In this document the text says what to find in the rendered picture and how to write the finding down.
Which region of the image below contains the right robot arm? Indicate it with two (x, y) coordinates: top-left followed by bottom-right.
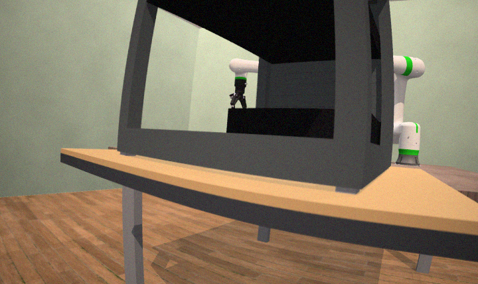
(229, 58), (258, 87)

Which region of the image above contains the dark grey rack frame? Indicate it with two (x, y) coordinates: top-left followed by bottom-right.
(117, 0), (394, 195)

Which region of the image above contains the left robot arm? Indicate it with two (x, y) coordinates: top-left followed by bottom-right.
(393, 56), (425, 166)

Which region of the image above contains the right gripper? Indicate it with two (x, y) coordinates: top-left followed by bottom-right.
(230, 86), (247, 108)

